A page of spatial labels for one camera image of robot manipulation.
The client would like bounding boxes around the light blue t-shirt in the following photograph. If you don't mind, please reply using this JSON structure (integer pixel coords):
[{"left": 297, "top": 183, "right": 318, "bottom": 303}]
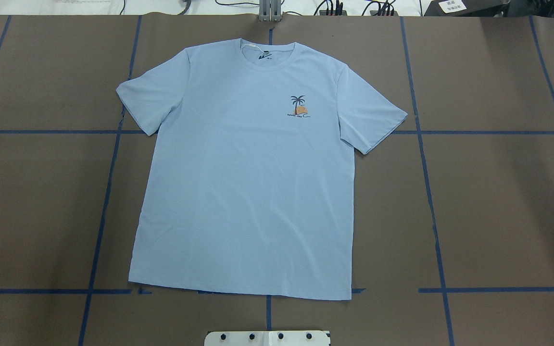
[{"left": 116, "top": 38, "right": 407, "bottom": 301}]

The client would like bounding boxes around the black box with label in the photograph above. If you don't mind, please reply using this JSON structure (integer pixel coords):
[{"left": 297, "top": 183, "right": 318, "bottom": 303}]
[{"left": 423, "top": 0, "right": 510, "bottom": 17}]

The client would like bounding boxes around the aluminium frame post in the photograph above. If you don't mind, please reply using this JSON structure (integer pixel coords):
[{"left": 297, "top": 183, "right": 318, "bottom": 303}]
[{"left": 258, "top": 0, "right": 283, "bottom": 23}]

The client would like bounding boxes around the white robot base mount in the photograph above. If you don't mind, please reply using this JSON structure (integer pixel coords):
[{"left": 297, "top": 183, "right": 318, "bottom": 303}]
[{"left": 204, "top": 330, "right": 331, "bottom": 346}]

